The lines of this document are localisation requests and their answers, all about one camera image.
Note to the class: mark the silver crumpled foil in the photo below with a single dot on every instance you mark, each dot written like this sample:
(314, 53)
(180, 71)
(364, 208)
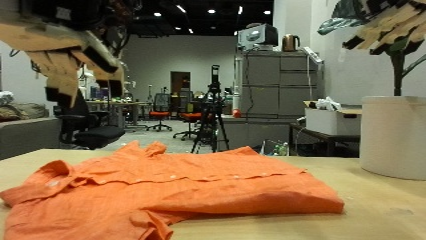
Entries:
(5, 98)

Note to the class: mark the black office chair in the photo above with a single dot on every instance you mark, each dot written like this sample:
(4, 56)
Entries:
(97, 135)

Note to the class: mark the dark side table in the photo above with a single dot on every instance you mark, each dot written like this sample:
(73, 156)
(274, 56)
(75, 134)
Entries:
(328, 137)

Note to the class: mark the red ball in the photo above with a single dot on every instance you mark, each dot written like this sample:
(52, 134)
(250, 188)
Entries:
(236, 113)

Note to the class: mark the grey metal filing cabinet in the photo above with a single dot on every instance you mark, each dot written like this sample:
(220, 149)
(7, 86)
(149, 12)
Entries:
(266, 100)

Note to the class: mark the copper kettle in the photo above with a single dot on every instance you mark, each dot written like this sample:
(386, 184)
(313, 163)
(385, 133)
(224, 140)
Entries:
(290, 43)

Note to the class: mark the grey low counter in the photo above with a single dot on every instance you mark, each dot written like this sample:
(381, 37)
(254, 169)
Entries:
(257, 131)

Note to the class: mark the brown door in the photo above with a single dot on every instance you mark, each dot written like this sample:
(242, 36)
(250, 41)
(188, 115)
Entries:
(178, 81)

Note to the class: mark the orange button shirt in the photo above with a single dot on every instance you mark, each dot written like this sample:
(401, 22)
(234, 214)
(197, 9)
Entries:
(177, 193)

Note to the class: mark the black camera tripod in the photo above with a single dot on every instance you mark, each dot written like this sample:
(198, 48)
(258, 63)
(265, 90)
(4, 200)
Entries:
(214, 100)

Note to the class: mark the brown cushion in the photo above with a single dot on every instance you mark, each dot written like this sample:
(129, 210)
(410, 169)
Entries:
(24, 111)

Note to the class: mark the green leafy plant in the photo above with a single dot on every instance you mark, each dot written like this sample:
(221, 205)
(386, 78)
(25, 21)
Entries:
(397, 73)

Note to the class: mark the white plastic bag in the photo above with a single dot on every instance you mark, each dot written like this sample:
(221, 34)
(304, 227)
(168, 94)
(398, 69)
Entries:
(328, 104)

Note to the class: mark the bag of bottles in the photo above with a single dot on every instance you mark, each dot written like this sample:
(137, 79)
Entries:
(278, 149)

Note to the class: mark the orange office chair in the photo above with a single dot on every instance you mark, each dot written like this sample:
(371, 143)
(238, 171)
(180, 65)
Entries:
(160, 114)
(190, 116)

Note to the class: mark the grey box monitor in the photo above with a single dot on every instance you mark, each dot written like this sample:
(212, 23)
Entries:
(257, 36)

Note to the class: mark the white round plant pot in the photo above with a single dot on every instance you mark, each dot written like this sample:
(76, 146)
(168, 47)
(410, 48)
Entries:
(393, 136)

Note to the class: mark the long office desk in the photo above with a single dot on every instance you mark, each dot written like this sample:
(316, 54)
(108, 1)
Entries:
(120, 104)

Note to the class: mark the white storage box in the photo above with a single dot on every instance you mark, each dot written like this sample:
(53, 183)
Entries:
(324, 121)

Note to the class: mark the white power strip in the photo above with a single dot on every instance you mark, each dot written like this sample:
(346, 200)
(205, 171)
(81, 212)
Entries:
(313, 55)

